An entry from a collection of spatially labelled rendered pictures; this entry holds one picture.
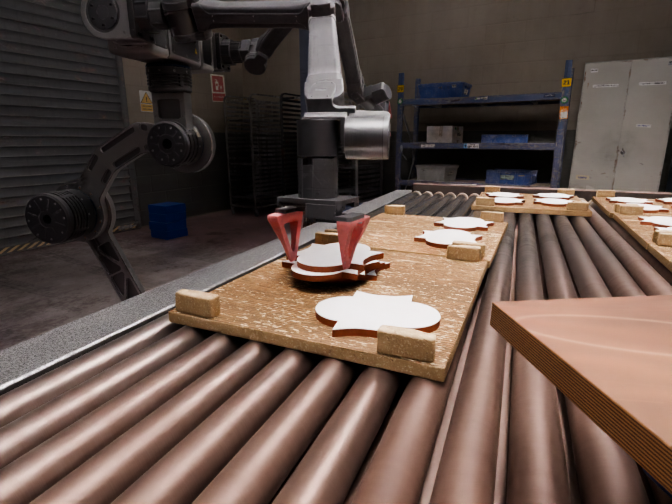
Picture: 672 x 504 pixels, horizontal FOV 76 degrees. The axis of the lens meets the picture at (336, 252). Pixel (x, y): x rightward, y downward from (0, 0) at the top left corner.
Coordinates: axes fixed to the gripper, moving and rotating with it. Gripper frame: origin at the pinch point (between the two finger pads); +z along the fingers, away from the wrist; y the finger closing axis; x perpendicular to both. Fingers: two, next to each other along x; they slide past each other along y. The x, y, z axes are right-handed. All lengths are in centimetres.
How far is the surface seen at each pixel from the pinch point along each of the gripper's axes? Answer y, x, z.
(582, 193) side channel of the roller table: -36, -145, 2
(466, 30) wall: 103, -535, -156
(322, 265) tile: -1.9, 2.2, 0.2
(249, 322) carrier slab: 0.6, 15.2, 4.4
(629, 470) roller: -37.3, 19.6, 6.6
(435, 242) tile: -8.6, -31.7, 2.7
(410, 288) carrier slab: -12.4, -5.5, 4.2
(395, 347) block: -17.8, 15.1, 3.5
